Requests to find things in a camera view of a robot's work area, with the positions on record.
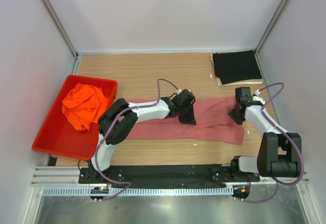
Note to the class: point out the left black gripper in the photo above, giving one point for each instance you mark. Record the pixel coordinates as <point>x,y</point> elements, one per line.
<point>188,114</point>

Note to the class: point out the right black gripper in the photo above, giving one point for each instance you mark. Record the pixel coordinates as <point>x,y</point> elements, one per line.
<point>235,114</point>

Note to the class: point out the pink polo t shirt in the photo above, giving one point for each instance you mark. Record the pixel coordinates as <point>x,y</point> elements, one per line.
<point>213,123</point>

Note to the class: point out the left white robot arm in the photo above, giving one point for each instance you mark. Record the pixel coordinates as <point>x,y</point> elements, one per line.
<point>118,121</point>

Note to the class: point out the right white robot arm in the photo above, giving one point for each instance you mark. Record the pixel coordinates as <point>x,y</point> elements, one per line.
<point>280,152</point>

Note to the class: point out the folded black t shirt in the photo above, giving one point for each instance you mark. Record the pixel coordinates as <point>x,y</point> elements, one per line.
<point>237,66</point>

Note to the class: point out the orange t shirt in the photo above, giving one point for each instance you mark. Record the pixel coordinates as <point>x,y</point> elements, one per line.
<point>83,106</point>

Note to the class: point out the red plastic bin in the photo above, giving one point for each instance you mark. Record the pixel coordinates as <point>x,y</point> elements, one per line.
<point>57,135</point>

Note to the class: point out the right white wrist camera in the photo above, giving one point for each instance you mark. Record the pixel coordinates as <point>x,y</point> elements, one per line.
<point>256,97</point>

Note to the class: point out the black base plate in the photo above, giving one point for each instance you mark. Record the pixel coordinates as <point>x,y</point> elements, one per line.
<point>177,175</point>

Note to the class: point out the white slotted cable duct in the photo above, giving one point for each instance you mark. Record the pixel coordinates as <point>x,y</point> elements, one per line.
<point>92,191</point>

